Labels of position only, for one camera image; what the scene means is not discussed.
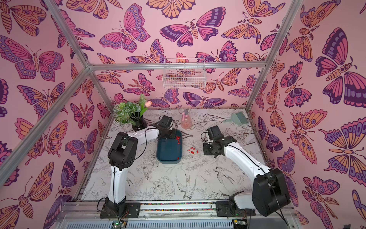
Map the white wire basket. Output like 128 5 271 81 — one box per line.
161 58 207 90

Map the black vase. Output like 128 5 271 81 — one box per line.
132 116 147 131

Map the pink spray bottle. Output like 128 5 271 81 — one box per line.
181 109 192 130

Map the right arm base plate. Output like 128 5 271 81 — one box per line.
214 200 256 218

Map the teal storage box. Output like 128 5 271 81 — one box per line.
156 130 183 164

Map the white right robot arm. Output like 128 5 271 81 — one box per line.
203 126 291 217

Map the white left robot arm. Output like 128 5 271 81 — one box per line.
107 115 183 205

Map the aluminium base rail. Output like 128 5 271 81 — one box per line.
53 200 301 229

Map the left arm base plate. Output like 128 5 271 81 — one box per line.
100 200 141 219

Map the green artificial plant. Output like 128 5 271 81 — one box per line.
113 94 152 125

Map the aluminium frame post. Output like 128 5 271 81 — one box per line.
246 0 303 112

